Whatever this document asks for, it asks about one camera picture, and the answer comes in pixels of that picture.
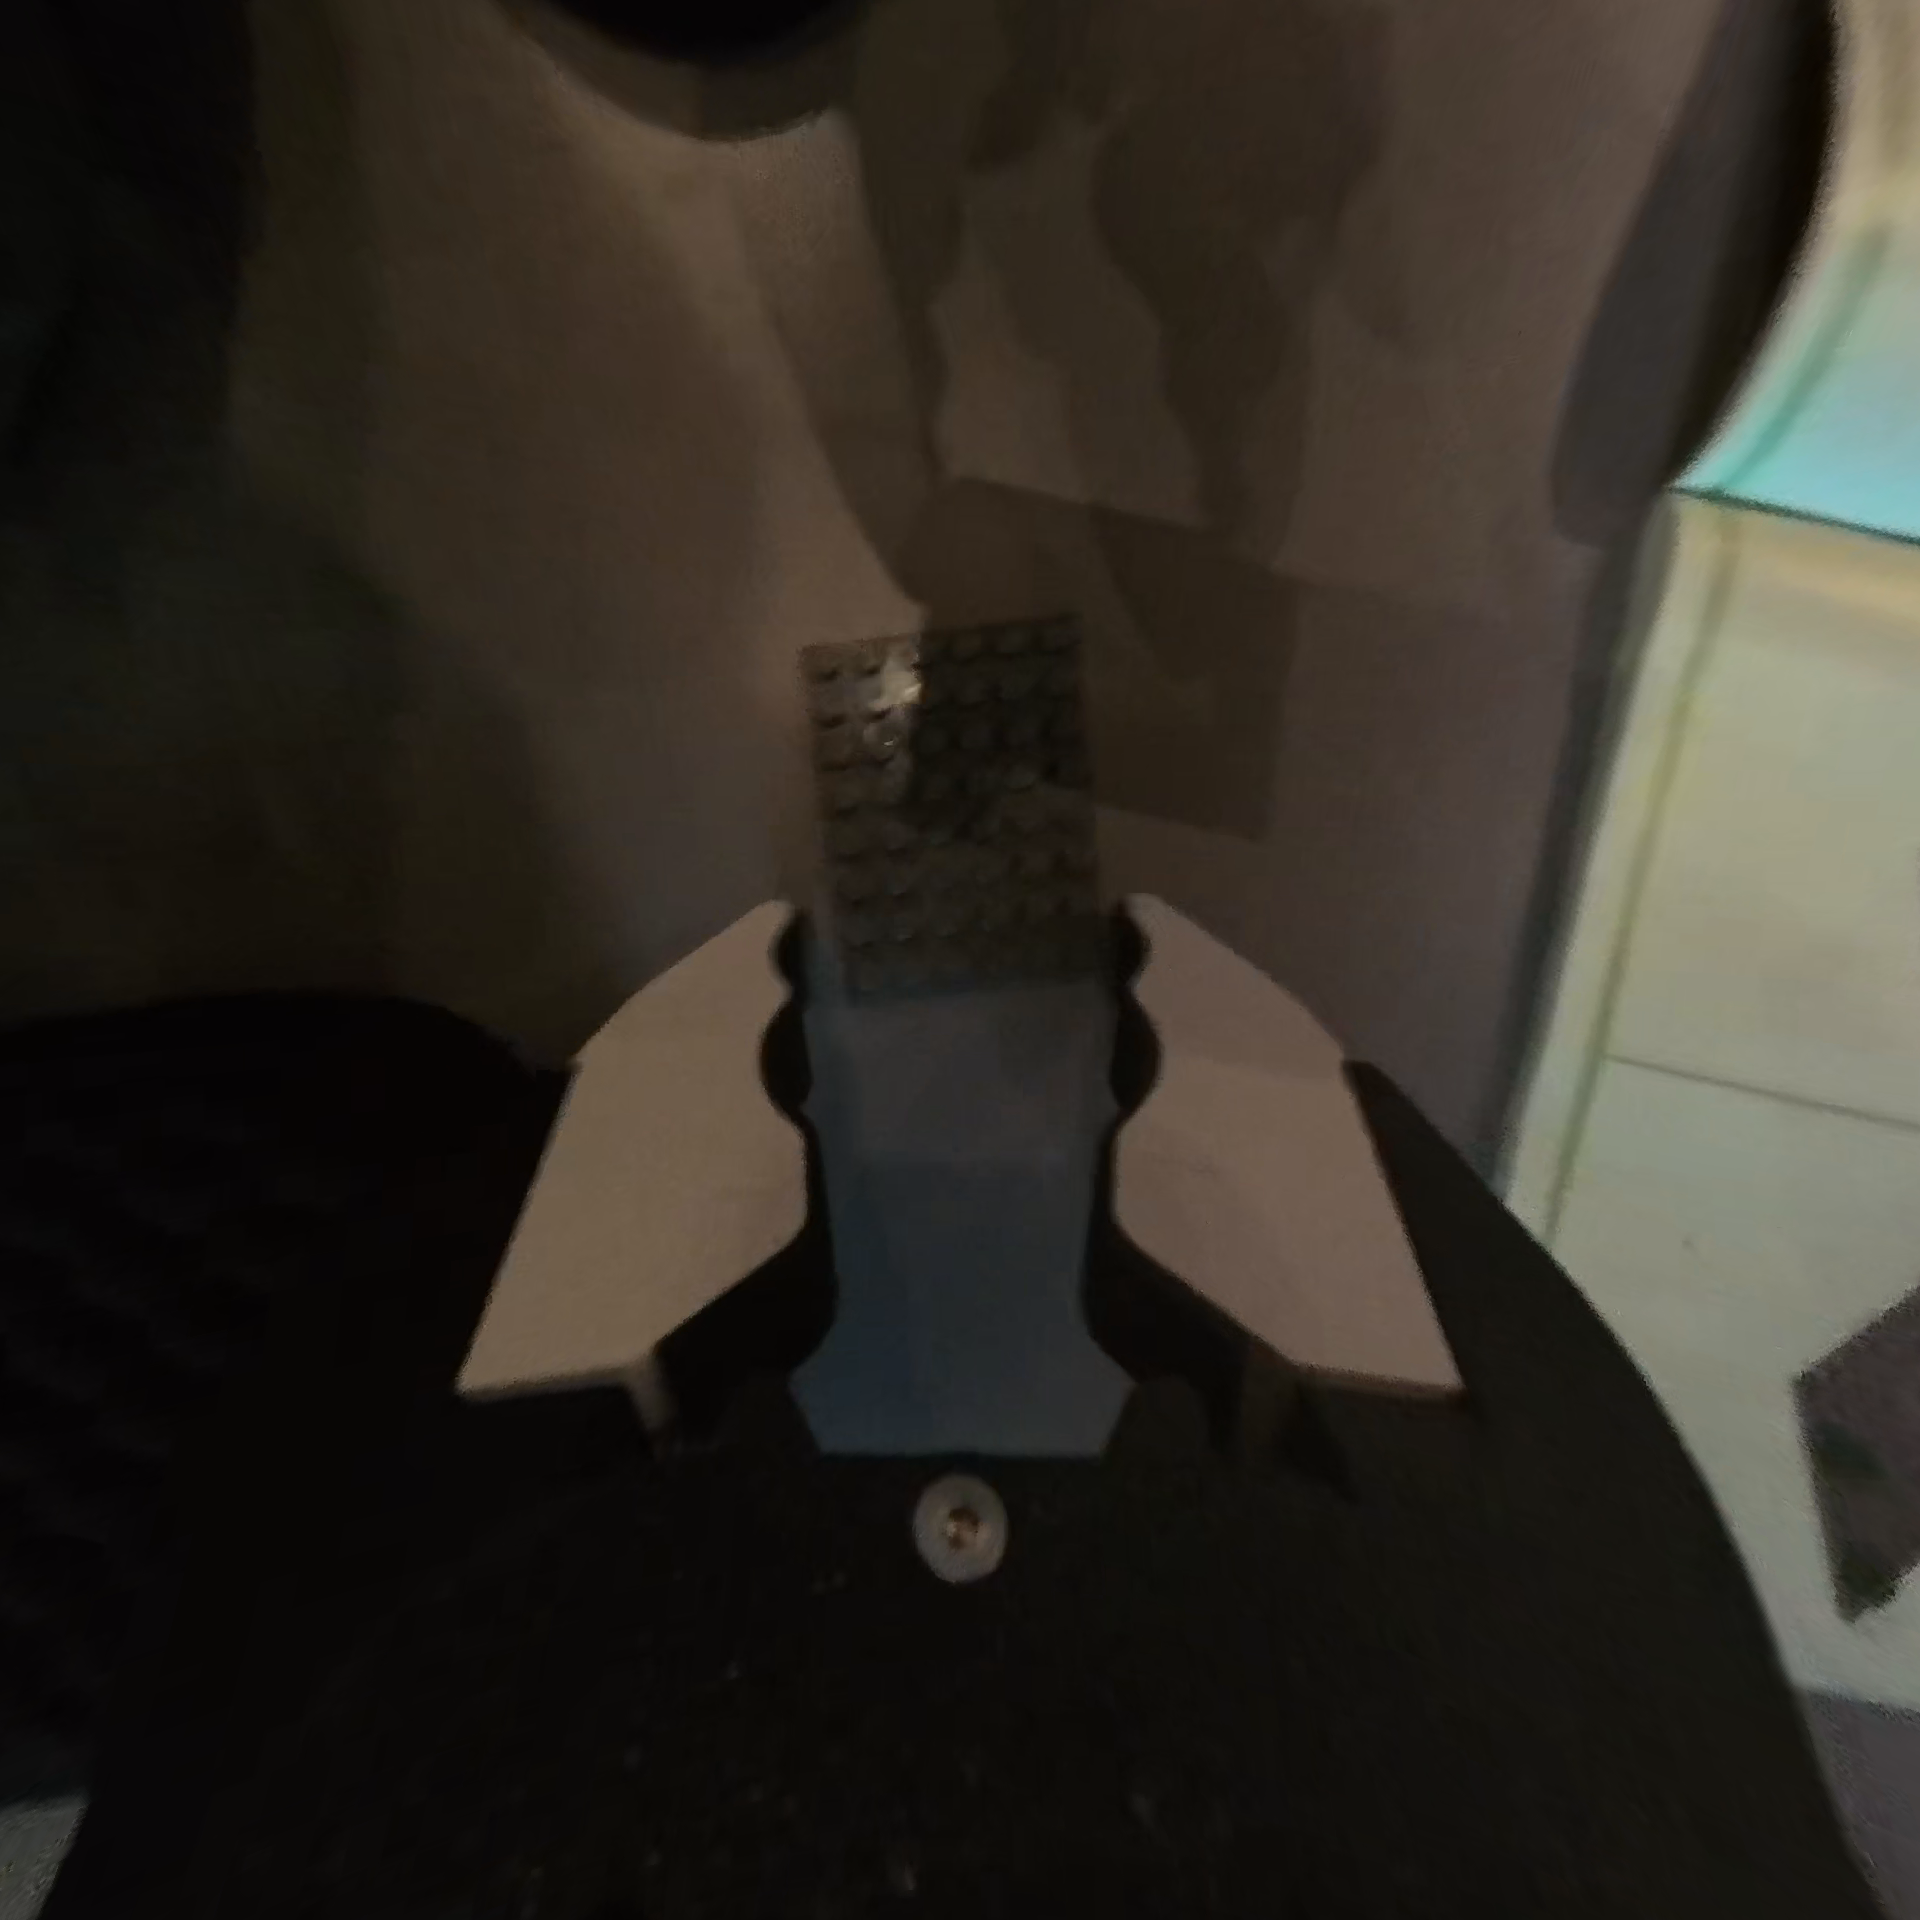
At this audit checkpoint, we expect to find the open instruction booklet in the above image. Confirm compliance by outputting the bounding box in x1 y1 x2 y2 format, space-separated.
1500 194 1920 1728

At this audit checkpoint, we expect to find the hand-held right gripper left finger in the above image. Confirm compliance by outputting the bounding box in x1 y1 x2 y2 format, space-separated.
454 897 838 1442

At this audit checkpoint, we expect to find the dark grey studded brick plate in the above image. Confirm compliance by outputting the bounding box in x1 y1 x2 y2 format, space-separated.
800 609 1128 1002

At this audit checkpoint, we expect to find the grey desk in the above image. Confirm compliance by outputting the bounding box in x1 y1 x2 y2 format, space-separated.
0 0 1853 1442

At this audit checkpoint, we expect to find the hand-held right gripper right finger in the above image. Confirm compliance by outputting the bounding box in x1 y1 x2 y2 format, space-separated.
1100 893 1475 1413

